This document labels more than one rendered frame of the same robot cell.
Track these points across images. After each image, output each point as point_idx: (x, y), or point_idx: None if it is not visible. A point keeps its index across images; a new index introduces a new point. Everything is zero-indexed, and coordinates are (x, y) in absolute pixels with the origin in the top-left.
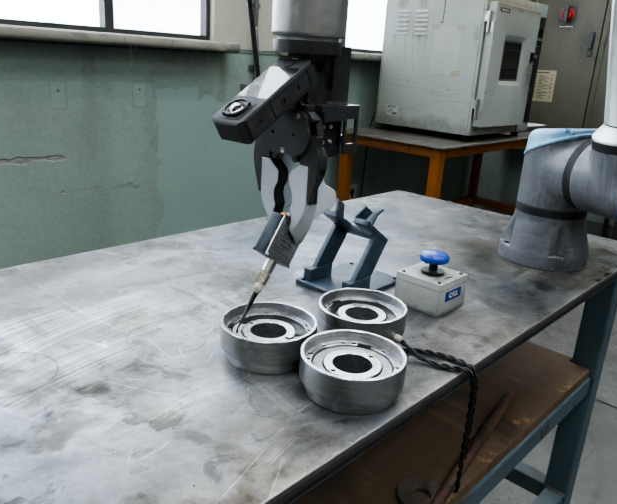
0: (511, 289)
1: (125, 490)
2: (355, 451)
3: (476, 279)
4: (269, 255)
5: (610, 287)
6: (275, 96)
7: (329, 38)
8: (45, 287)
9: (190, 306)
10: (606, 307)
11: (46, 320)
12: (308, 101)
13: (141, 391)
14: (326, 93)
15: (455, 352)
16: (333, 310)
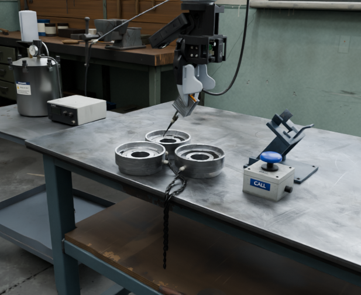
0: (337, 227)
1: (75, 141)
2: (99, 172)
3: (346, 213)
4: (172, 105)
5: None
6: (161, 28)
7: (188, 1)
8: (210, 117)
9: (209, 137)
10: None
11: (179, 121)
12: (186, 33)
13: (130, 137)
14: (201, 30)
15: (191, 193)
16: (199, 151)
